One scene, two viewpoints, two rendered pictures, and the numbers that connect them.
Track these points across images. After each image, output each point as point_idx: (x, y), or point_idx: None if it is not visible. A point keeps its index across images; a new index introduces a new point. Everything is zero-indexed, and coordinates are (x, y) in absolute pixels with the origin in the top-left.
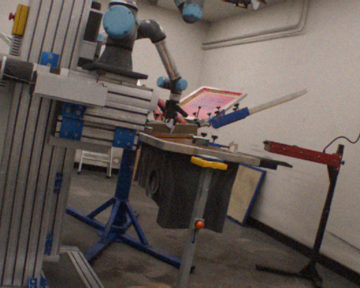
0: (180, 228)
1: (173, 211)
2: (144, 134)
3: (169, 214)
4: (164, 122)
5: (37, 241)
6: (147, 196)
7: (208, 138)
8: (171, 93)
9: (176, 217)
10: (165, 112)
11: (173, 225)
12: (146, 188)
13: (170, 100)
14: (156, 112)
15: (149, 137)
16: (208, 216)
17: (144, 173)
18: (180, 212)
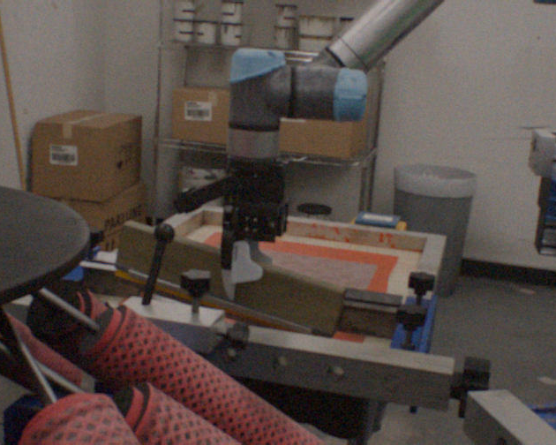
0: (317, 426)
1: (342, 396)
2: (411, 291)
3: (352, 407)
4: (256, 265)
5: None
6: (371, 434)
7: (107, 252)
8: (257, 130)
9: (331, 406)
10: (282, 216)
11: (333, 429)
12: (371, 427)
13: (278, 161)
14: (26, 326)
15: (439, 263)
16: (245, 384)
17: (371, 407)
18: (325, 392)
